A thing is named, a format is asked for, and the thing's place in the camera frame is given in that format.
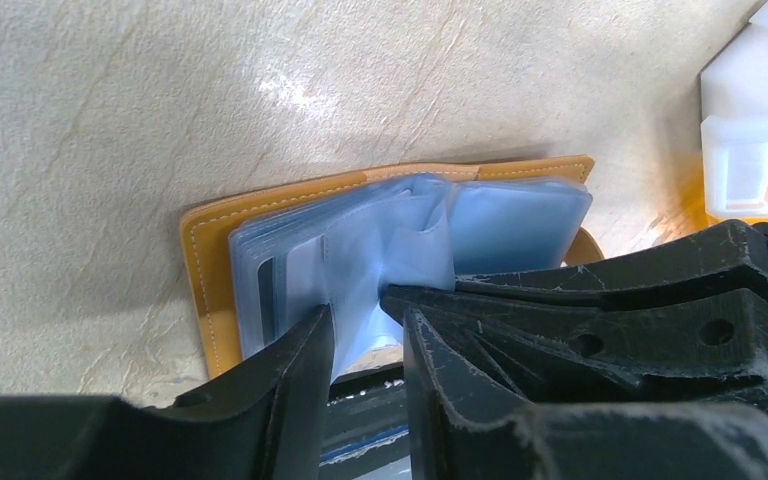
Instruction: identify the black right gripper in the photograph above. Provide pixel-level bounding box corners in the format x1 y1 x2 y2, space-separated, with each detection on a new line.
380 223 768 410

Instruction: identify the white plastic bin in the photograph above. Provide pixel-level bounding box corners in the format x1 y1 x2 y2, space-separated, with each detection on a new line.
700 2 768 219

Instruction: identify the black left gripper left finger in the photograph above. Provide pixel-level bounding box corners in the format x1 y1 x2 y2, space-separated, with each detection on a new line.
0 305 335 479

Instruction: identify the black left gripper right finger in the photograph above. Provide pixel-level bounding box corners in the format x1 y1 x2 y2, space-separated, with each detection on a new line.
404 309 768 479

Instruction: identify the yellow plastic bin middle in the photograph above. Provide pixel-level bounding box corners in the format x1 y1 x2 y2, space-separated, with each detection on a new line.
680 183 768 234

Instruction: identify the yellow leather card holder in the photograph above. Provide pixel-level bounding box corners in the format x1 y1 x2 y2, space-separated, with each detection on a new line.
180 155 601 377

